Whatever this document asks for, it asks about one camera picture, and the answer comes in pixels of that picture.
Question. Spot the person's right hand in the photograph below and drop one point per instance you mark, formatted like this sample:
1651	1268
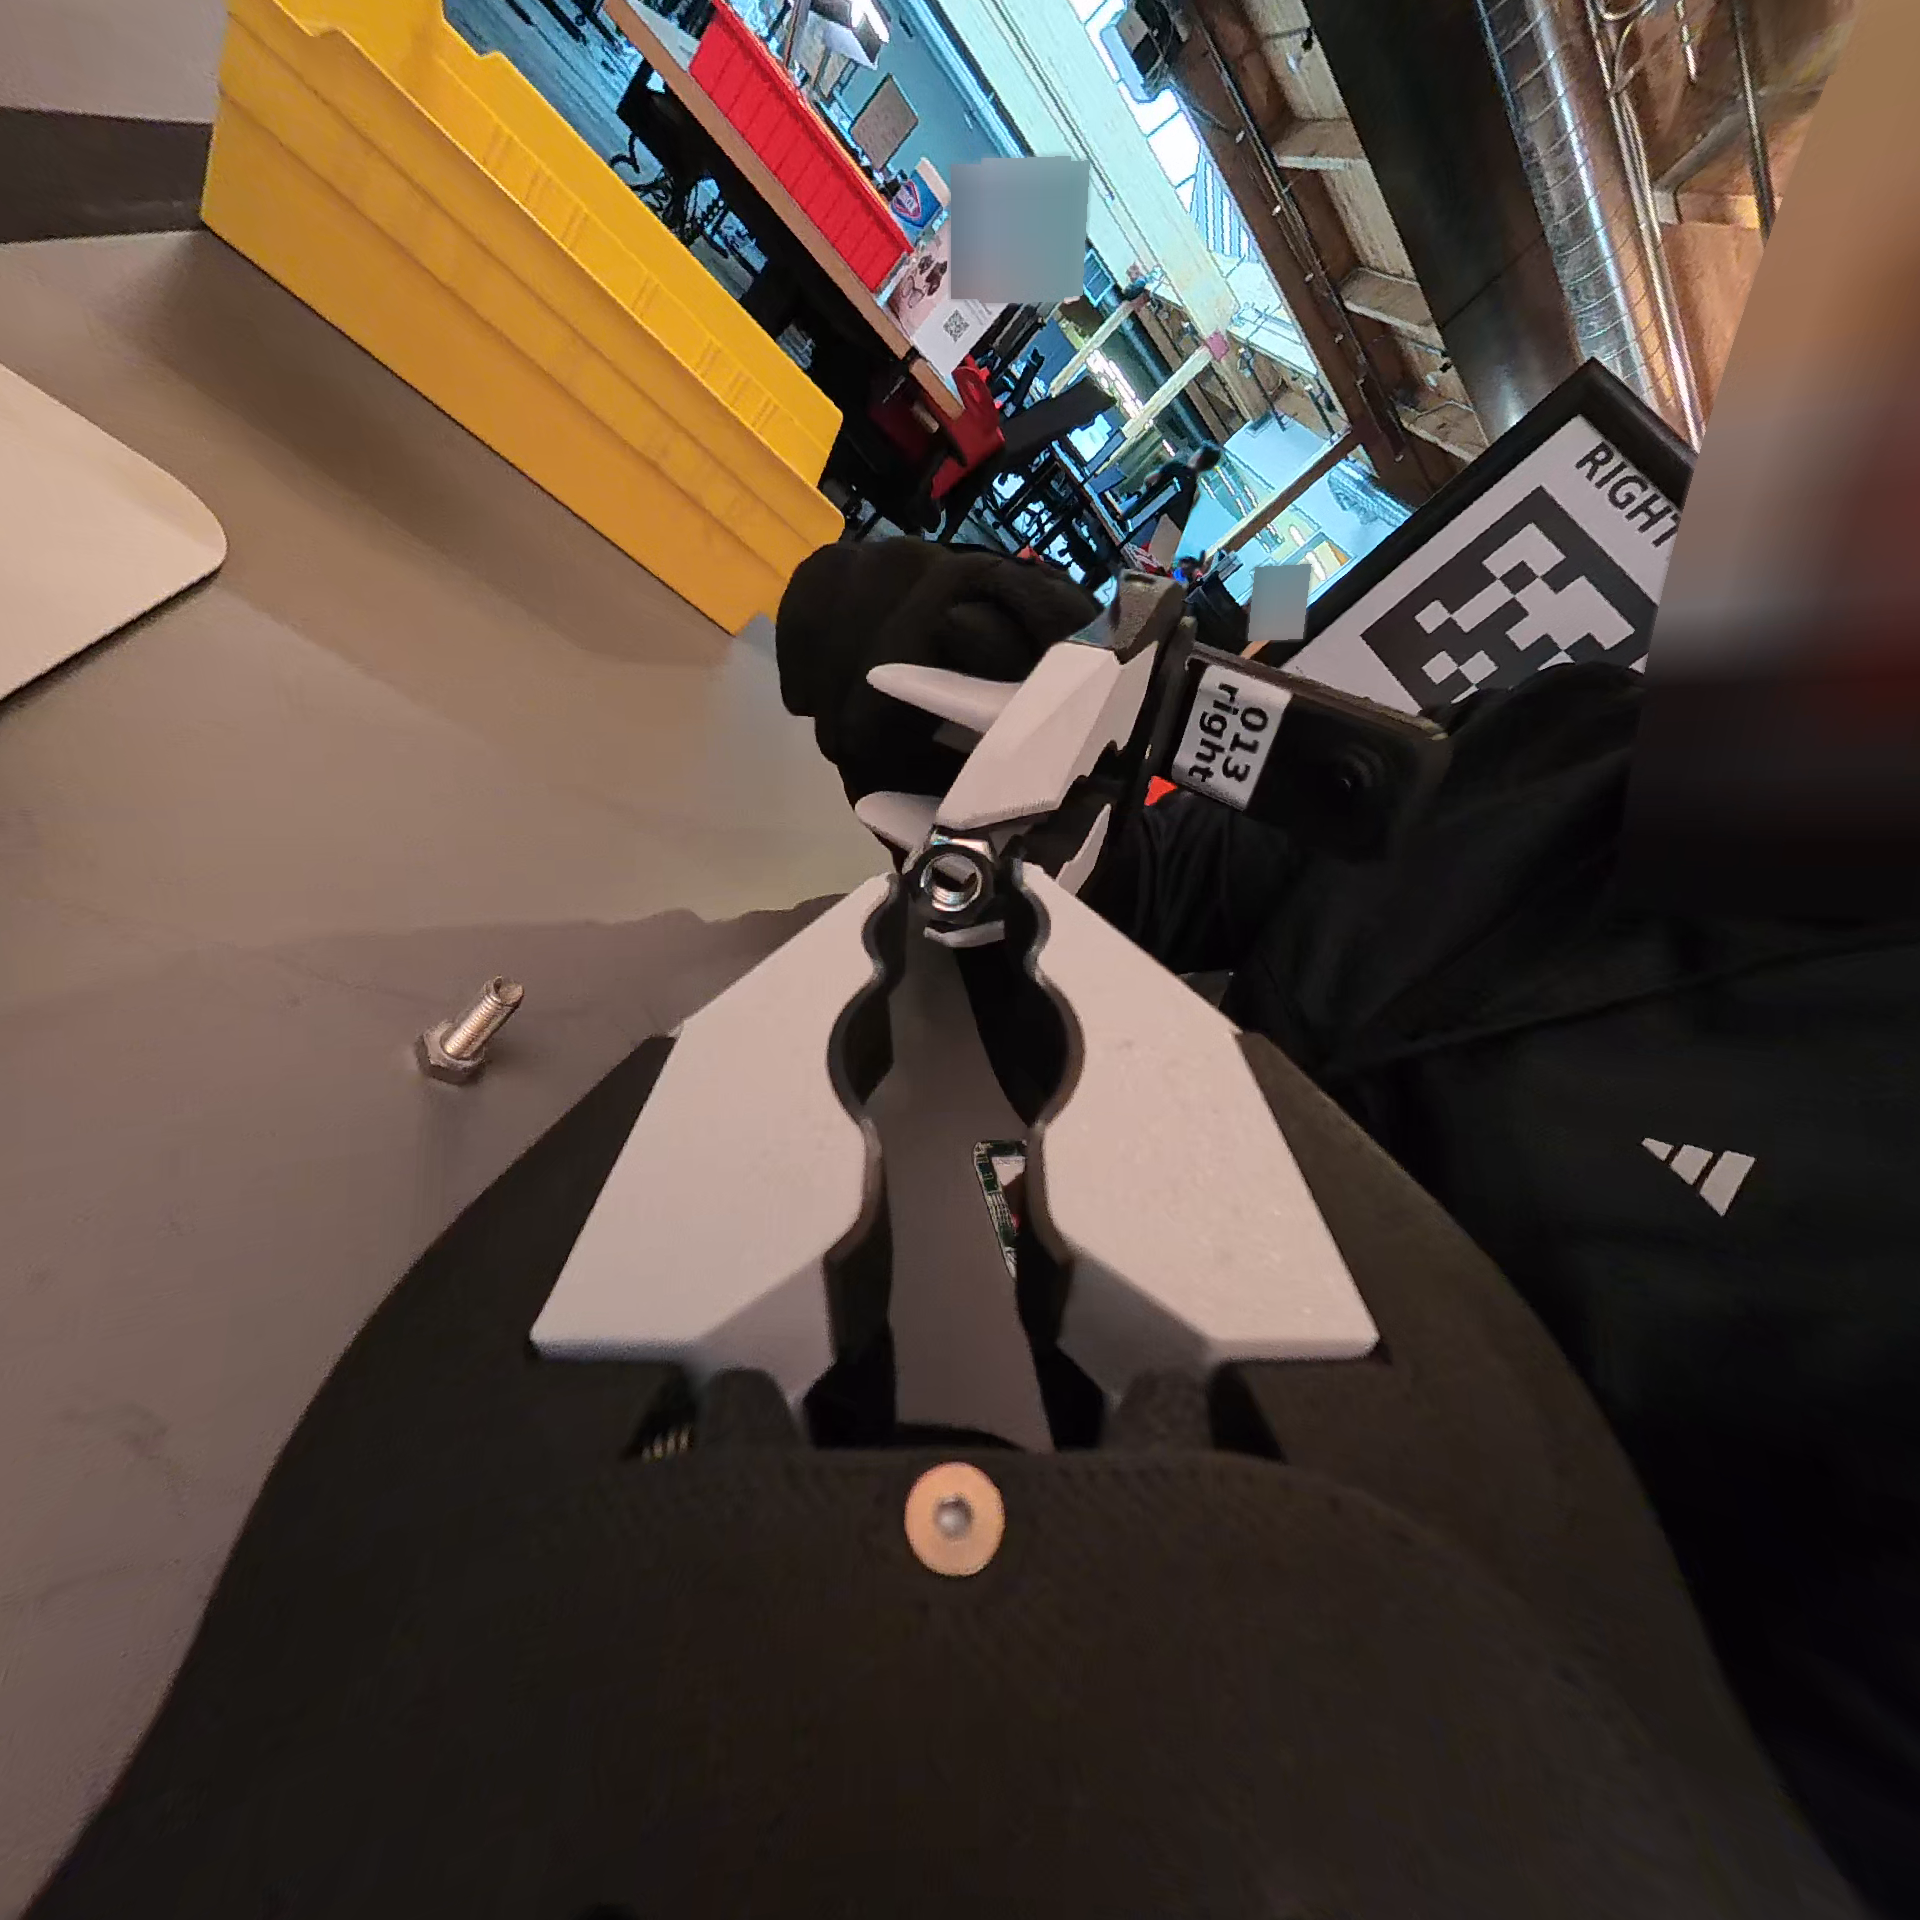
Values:
901	616

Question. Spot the red chair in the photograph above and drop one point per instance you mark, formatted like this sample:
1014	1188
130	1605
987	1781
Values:
968	421

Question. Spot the silver hex bolt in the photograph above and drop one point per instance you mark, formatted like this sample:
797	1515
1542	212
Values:
469	1027

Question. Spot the person's black jacket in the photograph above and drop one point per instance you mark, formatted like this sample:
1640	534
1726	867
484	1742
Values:
1693	1350

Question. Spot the red bin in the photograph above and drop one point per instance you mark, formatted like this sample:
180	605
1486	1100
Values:
796	120

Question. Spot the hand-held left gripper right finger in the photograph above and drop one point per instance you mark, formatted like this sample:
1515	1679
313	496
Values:
1200	1184

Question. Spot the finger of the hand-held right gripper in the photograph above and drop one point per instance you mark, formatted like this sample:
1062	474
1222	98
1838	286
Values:
891	821
1049	735

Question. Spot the person's right forearm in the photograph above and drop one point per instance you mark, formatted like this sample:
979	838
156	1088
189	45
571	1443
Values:
1529	810

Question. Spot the yellow plastic bin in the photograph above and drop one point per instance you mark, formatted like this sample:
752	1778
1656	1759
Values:
523	301

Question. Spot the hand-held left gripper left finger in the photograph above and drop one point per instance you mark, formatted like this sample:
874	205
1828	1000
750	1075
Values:
705	1184

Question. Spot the silver hex nut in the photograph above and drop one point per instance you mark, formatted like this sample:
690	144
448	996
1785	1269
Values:
948	885

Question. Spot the silver air duct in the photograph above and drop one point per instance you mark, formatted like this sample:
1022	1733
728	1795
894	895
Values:
1589	196

